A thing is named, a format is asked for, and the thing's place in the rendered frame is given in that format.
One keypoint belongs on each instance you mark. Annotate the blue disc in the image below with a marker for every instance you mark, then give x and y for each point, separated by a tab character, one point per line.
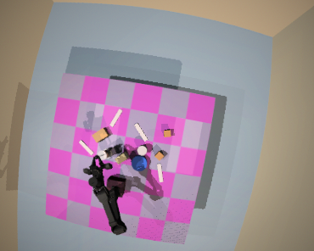
139	163

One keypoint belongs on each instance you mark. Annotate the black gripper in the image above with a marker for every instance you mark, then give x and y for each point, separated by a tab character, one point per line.
106	166

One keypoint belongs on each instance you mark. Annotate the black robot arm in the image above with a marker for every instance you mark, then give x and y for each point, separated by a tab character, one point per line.
109	200

